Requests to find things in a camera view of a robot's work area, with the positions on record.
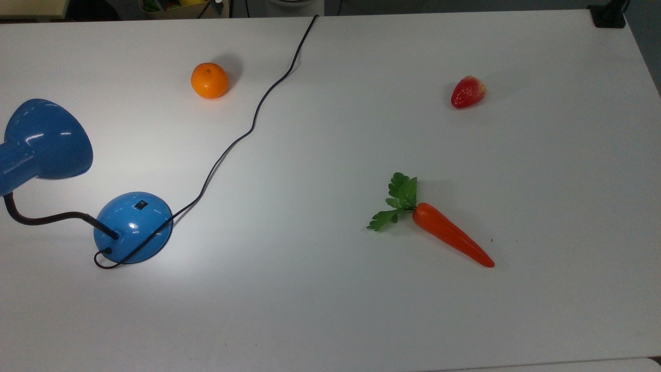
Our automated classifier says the blue desk lamp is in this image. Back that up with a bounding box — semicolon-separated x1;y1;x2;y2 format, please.
0;98;174;265

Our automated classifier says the orange toy carrot with leaves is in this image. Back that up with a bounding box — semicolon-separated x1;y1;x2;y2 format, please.
367;172;495;268

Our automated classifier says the orange mandarin fruit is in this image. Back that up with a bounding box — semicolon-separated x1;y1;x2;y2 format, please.
191;63;229;99

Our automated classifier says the red toy strawberry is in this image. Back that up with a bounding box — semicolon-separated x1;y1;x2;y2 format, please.
451;75;487;109

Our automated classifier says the cardboard box with items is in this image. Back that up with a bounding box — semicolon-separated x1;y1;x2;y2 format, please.
139;0;228;19

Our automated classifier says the black table clamp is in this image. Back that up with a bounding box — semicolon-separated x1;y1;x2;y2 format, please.
589;0;628;28

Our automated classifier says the wooden furniture piece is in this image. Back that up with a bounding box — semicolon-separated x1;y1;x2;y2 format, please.
0;0;70;21

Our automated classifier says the black lamp power cable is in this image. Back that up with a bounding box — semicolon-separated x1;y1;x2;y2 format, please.
93;14;319;270

